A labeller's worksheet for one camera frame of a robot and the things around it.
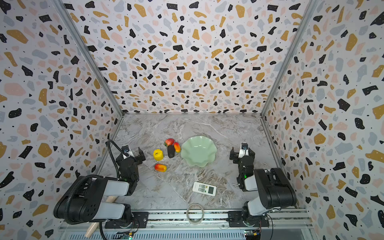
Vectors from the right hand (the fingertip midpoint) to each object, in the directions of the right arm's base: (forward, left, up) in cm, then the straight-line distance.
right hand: (240, 145), depth 90 cm
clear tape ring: (-35, +30, -9) cm, 47 cm away
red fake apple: (+7, +45, -8) cm, 46 cm away
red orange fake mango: (-12, +48, -8) cm, 50 cm away
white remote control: (-23, +22, -10) cm, 33 cm away
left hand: (-5, +65, +2) cm, 65 cm away
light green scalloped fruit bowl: (+2, +25, -10) cm, 27 cm away
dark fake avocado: (0, +43, -8) cm, 44 cm away
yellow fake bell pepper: (-4, +50, -5) cm, 51 cm away
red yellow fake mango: (+2, +40, -7) cm, 40 cm away
